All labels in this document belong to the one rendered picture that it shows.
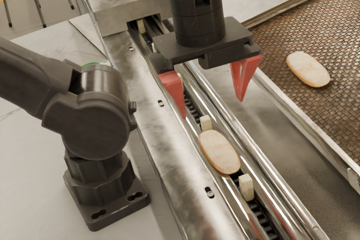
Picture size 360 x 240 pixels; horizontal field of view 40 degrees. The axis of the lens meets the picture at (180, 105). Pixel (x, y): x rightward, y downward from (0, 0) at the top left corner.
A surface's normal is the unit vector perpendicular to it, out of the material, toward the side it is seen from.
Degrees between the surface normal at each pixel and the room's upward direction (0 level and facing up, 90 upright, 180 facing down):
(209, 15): 90
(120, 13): 90
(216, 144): 12
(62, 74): 43
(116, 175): 0
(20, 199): 0
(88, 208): 0
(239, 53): 90
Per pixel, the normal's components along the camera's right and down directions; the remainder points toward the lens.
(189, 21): -0.35, 0.55
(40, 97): -0.07, 0.36
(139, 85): -0.17, -0.83
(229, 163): -0.07, -0.60
